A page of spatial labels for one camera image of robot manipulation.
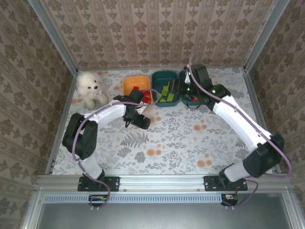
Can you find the red two-by-four lego brick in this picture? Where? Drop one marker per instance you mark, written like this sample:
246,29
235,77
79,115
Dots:
147,98

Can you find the green two-by-four lego brick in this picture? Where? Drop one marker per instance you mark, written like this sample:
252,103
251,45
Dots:
163,100
170,97

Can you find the green two-by-two lego brick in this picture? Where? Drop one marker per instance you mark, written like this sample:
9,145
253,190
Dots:
165,90

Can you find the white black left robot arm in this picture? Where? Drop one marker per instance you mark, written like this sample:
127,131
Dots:
107,112

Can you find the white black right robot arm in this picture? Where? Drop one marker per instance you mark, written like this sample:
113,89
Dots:
240,124

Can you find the teal plastic bin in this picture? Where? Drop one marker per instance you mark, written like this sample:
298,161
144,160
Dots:
186,102
159,78

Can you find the orange plastic bin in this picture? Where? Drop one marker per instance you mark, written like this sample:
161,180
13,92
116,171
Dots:
135,82

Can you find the white plush bear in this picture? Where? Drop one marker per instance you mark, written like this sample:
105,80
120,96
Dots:
89,86

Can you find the grey metal panel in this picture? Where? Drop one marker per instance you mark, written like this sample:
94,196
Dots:
143,217

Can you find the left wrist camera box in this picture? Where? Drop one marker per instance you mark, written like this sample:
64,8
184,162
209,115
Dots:
143,109

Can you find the aluminium side rail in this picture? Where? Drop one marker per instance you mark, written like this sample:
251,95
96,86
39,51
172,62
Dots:
252,95
63,121

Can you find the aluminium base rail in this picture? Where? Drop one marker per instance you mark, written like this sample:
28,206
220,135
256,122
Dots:
162,182

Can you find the aluminium frame post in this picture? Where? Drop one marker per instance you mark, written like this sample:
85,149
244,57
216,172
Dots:
264,35
54,35

